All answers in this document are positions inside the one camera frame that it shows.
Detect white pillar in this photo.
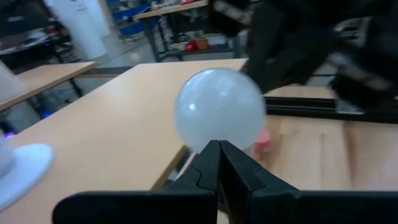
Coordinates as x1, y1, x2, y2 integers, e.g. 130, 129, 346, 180
45, 0, 110, 60

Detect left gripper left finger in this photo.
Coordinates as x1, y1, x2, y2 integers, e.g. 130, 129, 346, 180
52, 139, 221, 224

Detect blue storage bins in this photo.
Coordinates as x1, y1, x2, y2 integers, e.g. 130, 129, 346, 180
111, 2, 154, 39

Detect wooden workbench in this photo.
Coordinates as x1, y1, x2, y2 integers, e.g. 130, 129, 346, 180
133, 0, 244, 63

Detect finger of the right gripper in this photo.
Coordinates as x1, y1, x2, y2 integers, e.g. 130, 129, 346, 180
241, 58, 282, 95

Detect light wood office desk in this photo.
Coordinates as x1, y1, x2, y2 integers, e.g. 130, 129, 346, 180
0, 61, 96, 112
0, 58, 249, 224

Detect white tapered stand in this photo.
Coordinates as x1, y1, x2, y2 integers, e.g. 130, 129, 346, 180
0, 136, 54, 213

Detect brown pot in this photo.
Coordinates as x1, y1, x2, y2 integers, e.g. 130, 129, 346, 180
195, 36, 210, 51

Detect pink plastic cup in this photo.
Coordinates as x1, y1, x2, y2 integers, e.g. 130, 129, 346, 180
253, 129, 272, 155

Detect white frosted lightbulb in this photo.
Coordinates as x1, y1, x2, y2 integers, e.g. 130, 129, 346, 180
173, 67, 267, 155

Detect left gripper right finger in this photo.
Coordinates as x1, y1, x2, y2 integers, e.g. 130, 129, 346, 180
220, 139, 398, 224

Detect black frame rail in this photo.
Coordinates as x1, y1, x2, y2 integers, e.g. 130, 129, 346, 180
264, 96, 398, 124

